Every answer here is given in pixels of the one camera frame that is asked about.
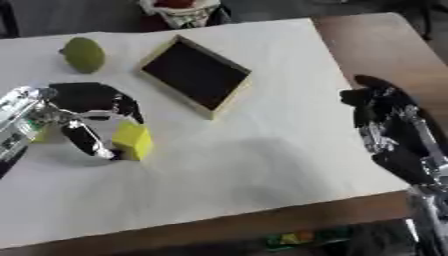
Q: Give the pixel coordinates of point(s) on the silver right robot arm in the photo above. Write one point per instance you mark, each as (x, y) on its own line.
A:
(430, 220)

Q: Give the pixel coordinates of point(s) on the yellow block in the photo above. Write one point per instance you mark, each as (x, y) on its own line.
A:
(133, 140)

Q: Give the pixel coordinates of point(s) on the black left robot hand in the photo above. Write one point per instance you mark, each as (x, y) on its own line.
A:
(87, 96)

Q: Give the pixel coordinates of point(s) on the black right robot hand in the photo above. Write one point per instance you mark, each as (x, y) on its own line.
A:
(389, 113)

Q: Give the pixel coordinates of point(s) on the green and orange packet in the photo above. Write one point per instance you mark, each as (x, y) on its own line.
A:
(306, 238)

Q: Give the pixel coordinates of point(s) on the green toy fruit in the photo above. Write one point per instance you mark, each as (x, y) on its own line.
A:
(85, 55)

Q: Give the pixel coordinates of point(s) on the tan box with black inside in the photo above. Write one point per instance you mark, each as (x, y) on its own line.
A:
(195, 75)

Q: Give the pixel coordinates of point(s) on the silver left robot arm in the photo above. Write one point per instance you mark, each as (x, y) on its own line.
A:
(17, 120)

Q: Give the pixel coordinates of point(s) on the white bag with red contents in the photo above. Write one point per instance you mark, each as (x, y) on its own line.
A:
(182, 11)

